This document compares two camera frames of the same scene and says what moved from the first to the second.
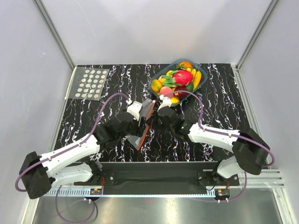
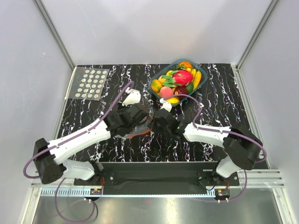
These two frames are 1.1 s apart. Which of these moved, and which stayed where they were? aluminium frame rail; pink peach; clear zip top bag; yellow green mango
Moved: clear zip top bag
Stayed: yellow green mango; pink peach; aluminium frame rail
